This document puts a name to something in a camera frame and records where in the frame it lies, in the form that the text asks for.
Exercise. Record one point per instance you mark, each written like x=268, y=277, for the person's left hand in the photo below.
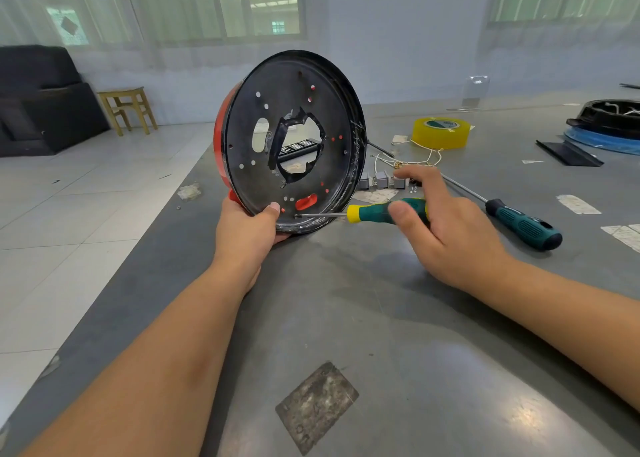
x=245, y=247

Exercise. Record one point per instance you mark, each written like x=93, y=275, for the person's right hand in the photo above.
x=460, y=241

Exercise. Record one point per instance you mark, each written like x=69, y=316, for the small grey rocker switch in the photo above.
x=369, y=183
x=384, y=183
x=398, y=183

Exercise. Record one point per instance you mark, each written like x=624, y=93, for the red round appliance base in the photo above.
x=250, y=101

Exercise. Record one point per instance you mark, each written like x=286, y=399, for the person's right forearm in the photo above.
x=580, y=327

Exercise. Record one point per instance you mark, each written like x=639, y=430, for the person's left forearm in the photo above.
x=130, y=382

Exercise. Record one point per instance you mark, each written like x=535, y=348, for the black round appliance part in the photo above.
x=612, y=119

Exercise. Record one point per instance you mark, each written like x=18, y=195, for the crumpled white tape piece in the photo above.
x=372, y=197

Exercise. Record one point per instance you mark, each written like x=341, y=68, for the yellow tape roll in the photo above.
x=427, y=141

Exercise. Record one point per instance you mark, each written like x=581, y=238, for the black remote control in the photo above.
x=298, y=152

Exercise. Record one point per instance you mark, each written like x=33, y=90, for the narrow white tape strip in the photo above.
x=579, y=205

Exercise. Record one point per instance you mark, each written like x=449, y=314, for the black flat plate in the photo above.
x=568, y=152

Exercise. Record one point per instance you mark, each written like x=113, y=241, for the wide white tape strips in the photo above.
x=622, y=237

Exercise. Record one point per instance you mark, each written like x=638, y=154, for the small wooden stool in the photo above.
x=126, y=93

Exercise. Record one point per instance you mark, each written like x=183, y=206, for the sheer white curtain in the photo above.
x=30, y=3
x=558, y=33

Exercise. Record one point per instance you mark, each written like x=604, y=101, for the thin black rod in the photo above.
x=631, y=85

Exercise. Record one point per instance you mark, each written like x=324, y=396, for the black armchair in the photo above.
x=45, y=106

